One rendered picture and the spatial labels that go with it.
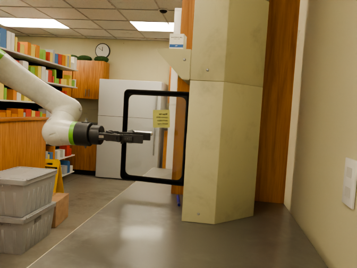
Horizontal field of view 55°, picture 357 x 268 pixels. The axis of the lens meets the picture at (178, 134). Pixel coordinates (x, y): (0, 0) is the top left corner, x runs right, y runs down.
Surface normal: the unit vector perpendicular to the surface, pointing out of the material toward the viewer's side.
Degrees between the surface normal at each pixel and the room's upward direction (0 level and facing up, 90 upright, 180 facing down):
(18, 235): 95
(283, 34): 90
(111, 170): 90
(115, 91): 90
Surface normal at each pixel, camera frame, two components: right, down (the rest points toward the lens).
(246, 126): 0.61, 0.09
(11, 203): -0.13, 0.15
